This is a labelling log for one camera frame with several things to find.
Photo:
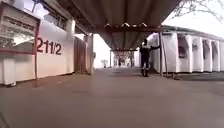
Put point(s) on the white building with pillars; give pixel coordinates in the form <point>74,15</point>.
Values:
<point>171,50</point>

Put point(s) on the reddish concrete path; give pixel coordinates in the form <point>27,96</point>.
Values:
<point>113,100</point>

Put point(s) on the covered walkway canopy with posts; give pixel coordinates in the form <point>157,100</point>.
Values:
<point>123,13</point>

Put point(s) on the white building with red number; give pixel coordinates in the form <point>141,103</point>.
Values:
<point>53,63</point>

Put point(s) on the person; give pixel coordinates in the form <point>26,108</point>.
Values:
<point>145,55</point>

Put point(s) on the bare tree branches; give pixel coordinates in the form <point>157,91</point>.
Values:
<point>196,5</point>

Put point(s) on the red-framed sign board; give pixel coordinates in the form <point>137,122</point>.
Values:
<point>36,50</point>

